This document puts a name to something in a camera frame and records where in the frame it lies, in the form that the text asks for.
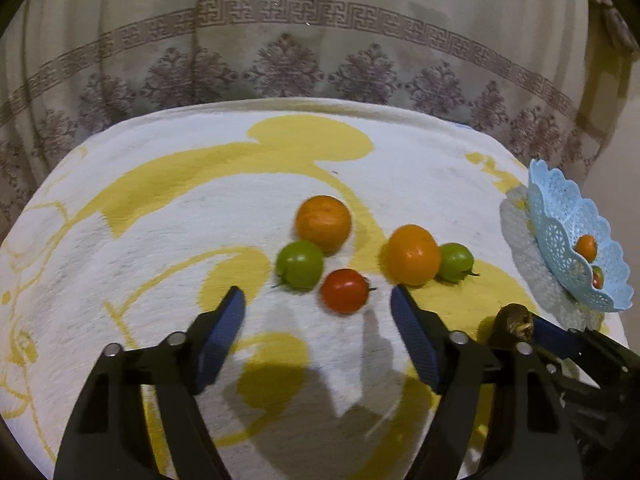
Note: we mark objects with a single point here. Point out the small red tomato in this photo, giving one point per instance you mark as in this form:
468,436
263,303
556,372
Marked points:
597,277

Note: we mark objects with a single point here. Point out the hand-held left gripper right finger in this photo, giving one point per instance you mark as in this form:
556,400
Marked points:
415,335

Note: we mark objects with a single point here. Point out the dark brown round fruit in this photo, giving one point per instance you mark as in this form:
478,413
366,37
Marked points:
515,317

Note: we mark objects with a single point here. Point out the round orange mandarin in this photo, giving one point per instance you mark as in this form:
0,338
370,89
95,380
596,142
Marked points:
323,222
586,247
414,254

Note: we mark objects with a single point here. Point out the beige patterned curtain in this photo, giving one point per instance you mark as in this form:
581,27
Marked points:
320,35

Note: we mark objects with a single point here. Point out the white and yellow towel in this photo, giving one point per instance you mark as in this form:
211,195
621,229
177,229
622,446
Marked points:
200,210

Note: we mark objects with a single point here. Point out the small green tomato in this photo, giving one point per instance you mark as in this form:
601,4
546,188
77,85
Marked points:
456,261
299,265

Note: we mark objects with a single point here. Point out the light blue plastic basket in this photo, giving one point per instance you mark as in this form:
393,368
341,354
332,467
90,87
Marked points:
560,240

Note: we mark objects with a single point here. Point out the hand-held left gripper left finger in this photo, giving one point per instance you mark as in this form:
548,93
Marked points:
222,335

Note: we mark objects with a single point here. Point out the red tomato with stem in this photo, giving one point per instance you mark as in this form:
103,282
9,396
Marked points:
344,290

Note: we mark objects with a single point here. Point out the patterned curtain tieback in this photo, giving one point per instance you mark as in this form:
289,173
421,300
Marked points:
612,15

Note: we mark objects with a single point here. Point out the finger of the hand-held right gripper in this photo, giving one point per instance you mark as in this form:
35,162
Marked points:
552,334
570,377

